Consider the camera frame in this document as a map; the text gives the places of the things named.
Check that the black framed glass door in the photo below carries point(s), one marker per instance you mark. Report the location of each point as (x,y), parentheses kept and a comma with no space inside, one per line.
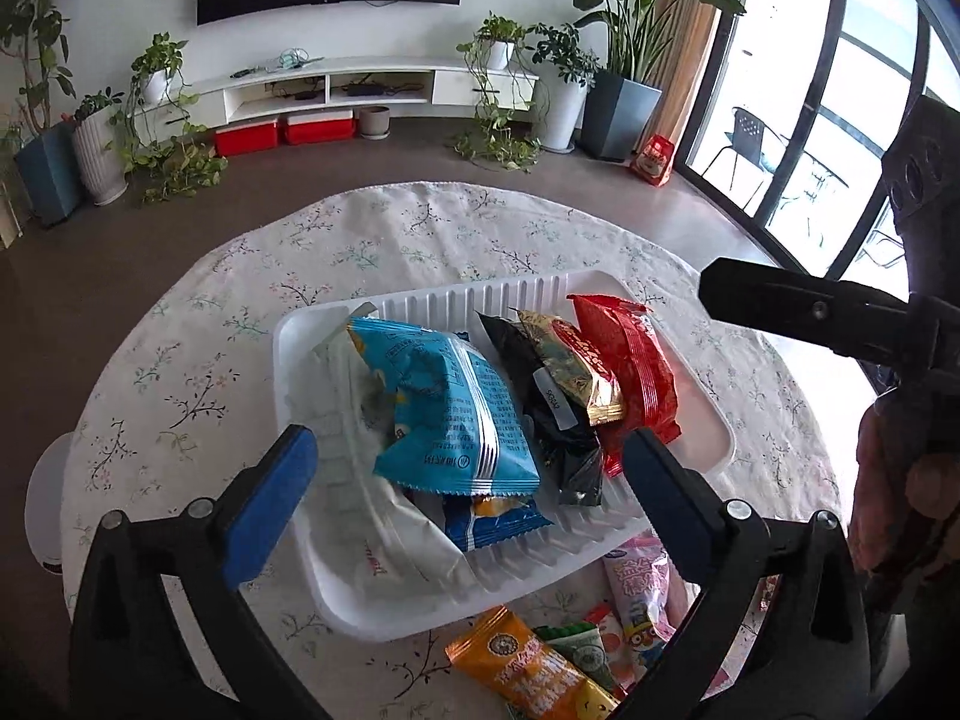
(720,90)

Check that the small grey empty pot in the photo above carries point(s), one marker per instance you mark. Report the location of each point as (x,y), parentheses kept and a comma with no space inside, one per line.
(373,122)

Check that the red snack packet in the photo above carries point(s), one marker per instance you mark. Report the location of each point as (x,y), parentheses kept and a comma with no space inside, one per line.
(637,375)

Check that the pink snack packet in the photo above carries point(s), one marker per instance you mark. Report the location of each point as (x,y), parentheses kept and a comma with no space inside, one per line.
(645,577)

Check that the white television cabinet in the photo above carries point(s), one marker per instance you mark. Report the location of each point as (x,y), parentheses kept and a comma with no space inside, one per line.
(390,64)

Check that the person's right hand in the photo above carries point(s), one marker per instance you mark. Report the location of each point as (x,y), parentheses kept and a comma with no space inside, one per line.
(885,502)

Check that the plant in white ribbed pot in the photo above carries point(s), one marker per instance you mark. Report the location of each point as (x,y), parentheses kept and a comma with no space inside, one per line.
(99,157)

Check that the broad-leaf plant in grey-blue pot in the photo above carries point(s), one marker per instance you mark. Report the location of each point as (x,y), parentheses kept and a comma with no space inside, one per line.
(619,116)

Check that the red storage box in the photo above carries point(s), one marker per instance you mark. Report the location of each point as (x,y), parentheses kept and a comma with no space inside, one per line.
(247,139)
(319,127)

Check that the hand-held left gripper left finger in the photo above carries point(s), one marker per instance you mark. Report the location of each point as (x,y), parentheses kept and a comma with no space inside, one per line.
(262,510)

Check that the white ribbed plastic tray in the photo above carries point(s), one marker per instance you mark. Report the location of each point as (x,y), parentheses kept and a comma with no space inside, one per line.
(465,300)

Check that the gold patterned snack packet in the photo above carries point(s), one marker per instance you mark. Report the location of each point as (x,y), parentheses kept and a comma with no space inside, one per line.
(577,375)

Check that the leafy tree in blue pot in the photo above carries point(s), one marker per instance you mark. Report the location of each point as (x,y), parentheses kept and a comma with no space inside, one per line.
(49,172)

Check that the blue and yellow snack packet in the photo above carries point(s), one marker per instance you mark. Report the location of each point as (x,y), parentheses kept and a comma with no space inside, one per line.
(487,521)

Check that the plant in tall white pot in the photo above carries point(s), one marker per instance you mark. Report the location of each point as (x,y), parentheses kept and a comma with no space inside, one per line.
(561,112)

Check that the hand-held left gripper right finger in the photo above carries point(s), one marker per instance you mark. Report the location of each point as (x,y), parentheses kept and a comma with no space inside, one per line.
(667,502)

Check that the red gift bag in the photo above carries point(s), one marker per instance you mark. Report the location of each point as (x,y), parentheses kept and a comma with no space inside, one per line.
(652,161)

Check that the large white snack bag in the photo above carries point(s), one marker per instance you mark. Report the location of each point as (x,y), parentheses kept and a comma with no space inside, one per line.
(390,540)

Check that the trailing pothos in white pot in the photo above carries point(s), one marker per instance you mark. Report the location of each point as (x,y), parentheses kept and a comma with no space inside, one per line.
(156,82)
(496,52)

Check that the black outdoor chair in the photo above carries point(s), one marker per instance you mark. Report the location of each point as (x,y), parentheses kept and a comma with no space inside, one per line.
(746,139)

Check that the orange snack packet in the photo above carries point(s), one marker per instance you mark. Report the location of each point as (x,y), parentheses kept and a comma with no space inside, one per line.
(517,675)

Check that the small green snack packet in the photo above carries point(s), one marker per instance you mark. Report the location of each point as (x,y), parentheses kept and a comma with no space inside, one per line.
(581,649)

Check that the white round stool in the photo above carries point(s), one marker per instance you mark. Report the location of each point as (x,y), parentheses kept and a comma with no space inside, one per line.
(46,510)

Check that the black snack packet white label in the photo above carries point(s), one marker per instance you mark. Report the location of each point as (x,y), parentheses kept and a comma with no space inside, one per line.
(555,427)

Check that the black router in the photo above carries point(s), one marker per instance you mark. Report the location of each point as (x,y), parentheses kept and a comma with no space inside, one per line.
(367,90)

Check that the beige curtain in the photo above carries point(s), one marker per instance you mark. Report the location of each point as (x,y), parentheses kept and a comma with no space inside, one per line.
(701,52)

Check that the light blue snack bag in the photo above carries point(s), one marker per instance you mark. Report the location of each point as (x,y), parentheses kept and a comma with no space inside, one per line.
(450,412)

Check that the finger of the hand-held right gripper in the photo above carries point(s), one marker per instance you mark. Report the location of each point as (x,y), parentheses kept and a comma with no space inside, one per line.
(787,300)

